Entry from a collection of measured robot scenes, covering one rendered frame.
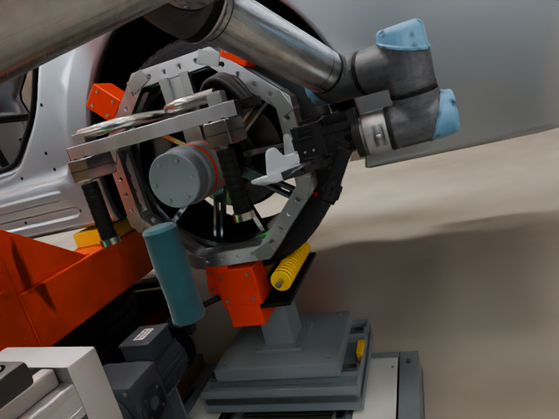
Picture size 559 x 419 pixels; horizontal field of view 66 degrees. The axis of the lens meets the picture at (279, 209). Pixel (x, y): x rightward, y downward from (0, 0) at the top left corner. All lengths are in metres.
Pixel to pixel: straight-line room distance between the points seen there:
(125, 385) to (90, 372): 0.73
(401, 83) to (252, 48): 0.25
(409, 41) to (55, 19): 0.54
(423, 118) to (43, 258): 1.00
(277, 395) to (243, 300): 0.33
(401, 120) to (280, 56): 0.22
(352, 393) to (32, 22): 1.19
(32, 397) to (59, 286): 0.87
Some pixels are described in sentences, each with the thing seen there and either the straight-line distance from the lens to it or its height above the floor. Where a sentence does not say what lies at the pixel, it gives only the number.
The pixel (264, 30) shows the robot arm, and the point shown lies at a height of 1.04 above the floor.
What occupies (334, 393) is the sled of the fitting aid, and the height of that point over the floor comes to 0.15.
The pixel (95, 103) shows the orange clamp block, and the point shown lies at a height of 1.08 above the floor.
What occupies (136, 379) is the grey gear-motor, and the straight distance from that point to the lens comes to 1.20.
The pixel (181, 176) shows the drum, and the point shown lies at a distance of 0.98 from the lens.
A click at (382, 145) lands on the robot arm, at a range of 0.74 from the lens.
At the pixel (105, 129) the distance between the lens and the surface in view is 1.01.
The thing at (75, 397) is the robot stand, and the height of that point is 0.75.
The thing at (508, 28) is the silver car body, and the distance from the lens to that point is 1.10.
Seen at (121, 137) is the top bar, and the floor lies 0.97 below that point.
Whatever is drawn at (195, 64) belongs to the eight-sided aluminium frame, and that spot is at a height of 1.09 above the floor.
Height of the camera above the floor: 0.94
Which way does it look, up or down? 13 degrees down
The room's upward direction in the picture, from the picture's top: 15 degrees counter-clockwise
